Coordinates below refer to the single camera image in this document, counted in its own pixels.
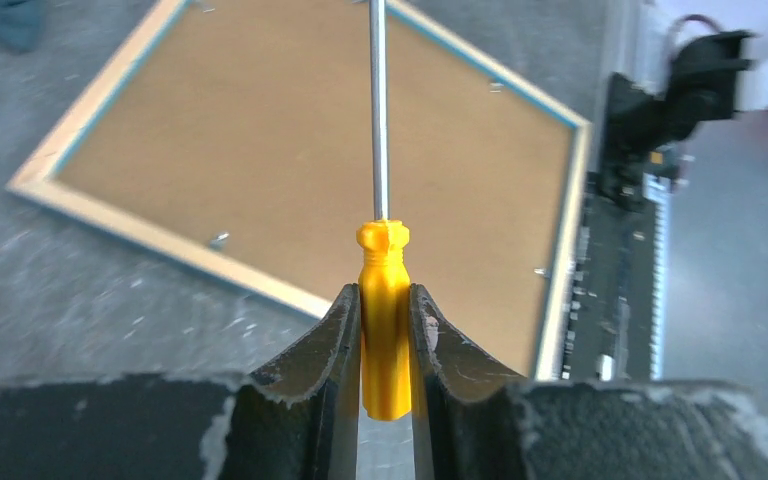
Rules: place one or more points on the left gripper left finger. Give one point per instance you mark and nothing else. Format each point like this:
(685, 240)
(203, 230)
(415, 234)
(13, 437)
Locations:
(294, 417)

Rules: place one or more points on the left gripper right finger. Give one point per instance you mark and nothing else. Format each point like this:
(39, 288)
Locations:
(474, 418)

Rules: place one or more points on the yellow handled screwdriver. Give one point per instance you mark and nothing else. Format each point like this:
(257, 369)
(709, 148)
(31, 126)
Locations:
(383, 281)

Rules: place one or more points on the blue picture frame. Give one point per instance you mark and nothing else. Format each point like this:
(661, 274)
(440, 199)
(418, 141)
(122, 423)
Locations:
(234, 137)

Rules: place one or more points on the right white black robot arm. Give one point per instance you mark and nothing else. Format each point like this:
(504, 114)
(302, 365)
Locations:
(710, 78)

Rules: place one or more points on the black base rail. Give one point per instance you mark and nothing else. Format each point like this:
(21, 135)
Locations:
(612, 310)

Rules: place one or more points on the grey slotted cable duct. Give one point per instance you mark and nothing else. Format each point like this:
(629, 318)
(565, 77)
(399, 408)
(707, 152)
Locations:
(658, 193)

